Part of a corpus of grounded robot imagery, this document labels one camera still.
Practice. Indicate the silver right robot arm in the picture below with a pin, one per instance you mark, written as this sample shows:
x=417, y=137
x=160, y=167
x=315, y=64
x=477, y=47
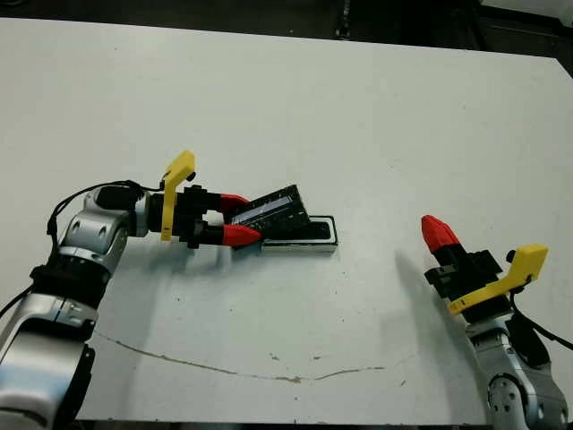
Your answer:
x=515, y=389

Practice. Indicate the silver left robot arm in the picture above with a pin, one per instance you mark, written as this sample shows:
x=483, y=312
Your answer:
x=45, y=358

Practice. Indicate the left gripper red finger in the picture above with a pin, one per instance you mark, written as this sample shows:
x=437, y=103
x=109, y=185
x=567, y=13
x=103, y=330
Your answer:
x=233, y=202
x=237, y=235

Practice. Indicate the white-lined camera box base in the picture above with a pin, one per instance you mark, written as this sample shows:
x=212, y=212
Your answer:
x=295, y=250

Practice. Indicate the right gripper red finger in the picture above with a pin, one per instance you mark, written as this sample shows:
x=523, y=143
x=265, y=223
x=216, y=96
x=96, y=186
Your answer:
x=434, y=235
x=452, y=244

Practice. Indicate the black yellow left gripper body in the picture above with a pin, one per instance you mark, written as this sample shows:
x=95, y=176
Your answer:
x=185, y=210

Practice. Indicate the dark metal chair leg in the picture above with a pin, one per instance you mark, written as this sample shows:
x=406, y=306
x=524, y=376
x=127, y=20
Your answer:
x=344, y=27

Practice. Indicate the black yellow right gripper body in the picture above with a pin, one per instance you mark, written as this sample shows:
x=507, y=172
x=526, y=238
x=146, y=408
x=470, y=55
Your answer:
x=474, y=282

